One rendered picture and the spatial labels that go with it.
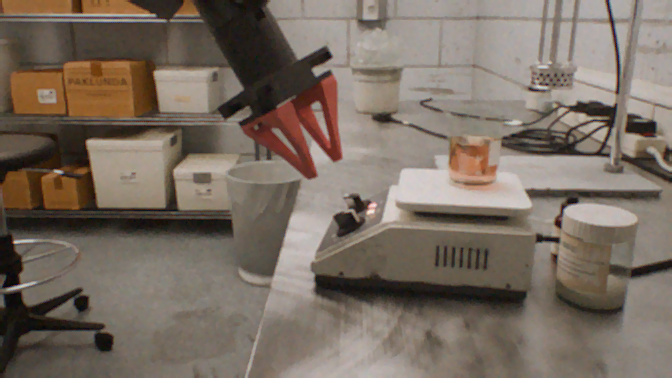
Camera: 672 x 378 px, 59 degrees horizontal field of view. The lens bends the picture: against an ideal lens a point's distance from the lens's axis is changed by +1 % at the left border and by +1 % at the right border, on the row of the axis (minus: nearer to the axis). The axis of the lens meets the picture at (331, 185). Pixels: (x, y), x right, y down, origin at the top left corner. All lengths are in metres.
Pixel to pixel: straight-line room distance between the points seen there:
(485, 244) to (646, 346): 0.14
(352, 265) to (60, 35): 2.81
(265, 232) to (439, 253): 1.66
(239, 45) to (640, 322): 0.41
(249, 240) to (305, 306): 1.68
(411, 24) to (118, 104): 1.40
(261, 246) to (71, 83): 1.15
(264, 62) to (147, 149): 2.23
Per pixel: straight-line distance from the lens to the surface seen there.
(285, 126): 0.50
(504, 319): 0.53
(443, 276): 0.54
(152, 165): 2.75
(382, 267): 0.54
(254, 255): 2.22
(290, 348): 0.47
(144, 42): 3.10
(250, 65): 0.52
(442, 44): 2.97
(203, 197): 2.70
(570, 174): 0.98
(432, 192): 0.56
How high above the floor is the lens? 1.00
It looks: 16 degrees down
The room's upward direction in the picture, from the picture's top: straight up
